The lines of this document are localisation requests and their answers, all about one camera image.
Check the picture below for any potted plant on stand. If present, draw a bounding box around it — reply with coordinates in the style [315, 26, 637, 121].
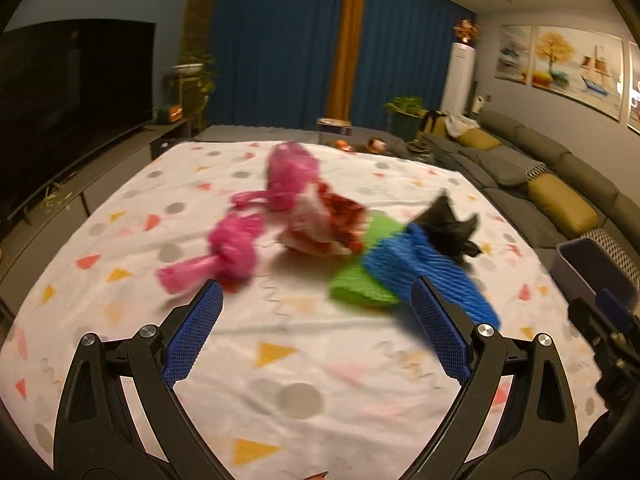
[170, 52, 218, 131]

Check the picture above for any pink plastic bag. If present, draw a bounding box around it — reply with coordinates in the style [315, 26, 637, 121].
[157, 212, 261, 296]
[232, 142, 321, 211]

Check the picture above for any small grey framed painting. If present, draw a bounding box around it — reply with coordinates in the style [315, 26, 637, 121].
[495, 24, 533, 83]

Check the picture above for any orange flower decoration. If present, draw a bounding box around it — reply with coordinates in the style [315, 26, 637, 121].
[452, 18, 478, 45]

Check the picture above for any small yellow cushion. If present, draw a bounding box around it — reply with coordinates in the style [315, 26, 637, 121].
[457, 129, 501, 150]

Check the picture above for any box with printed lid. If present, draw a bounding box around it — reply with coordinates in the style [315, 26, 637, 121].
[316, 117, 353, 136]

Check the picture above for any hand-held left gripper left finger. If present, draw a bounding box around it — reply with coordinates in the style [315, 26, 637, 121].
[52, 277, 236, 480]

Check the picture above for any grey television cabinet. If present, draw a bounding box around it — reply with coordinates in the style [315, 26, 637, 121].
[0, 119, 193, 281]

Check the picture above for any grey sofa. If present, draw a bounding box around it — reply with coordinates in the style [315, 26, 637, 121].
[430, 110, 640, 281]

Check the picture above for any black white patterned cushion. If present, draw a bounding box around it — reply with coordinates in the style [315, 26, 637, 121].
[500, 155, 546, 181]
[580, 227, 640, 281]

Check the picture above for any white garment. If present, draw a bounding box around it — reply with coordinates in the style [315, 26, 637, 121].
[446, 114, 476, 136]

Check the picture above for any black plastic bag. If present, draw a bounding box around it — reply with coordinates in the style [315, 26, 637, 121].
[407, 189, 483, 263]

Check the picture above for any purple framed painting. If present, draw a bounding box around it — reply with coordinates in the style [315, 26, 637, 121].
[625, 40, 640, 133]

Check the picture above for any grey plastic bin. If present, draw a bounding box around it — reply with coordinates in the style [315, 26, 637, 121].
[555, 238, 640, 311]

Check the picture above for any grey cushion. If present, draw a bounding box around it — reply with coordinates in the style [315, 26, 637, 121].
[460, 147, 531, 186]

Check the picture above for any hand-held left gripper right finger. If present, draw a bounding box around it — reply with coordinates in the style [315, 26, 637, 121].
[410, 275, 581, 480]

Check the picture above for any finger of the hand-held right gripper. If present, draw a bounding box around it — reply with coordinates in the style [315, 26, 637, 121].
[600, 287, 633, 333]
[568, 297, 618, 356]

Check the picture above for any white printed tablecloth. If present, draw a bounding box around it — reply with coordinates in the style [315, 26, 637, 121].
[0, 140, 606, 480]

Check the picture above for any blue foam net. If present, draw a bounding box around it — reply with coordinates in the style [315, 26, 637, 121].
[361, 223, 501, 331]

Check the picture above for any tree and sailboat painting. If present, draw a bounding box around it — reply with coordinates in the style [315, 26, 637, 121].
[529, 25, 625, 121]

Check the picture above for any orange curtain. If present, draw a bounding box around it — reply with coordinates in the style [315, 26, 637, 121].
[332, 0, 370, 121]

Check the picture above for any red white plastic bag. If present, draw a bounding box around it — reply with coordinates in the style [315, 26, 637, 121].
[277, 182, 368, 258]

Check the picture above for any blue curtain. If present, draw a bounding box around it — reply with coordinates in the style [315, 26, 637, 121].
[207, 0, 348, 128]
[357, 0, 475, 133]

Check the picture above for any white floor air conditioner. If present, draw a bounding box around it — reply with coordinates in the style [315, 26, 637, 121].
[440, 42, 476, 116]

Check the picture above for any green foam net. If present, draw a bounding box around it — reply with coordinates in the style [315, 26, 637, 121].
[327, 215, 401, 306]

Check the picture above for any black garment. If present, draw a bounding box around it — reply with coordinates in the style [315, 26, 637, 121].
[419, 108, 448, 133]

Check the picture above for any black television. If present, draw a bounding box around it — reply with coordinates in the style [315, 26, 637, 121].
[0, 19, 157, 221]

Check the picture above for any potted plant in dark pot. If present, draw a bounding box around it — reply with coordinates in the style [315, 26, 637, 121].
[385, 96, 426, 141]

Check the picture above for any dark grey coffee table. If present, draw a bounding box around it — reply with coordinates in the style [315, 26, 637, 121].
[192, 124, 441, 161]

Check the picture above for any large yellow cushion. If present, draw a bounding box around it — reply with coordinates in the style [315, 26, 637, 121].
[527, 174, 600, 238]

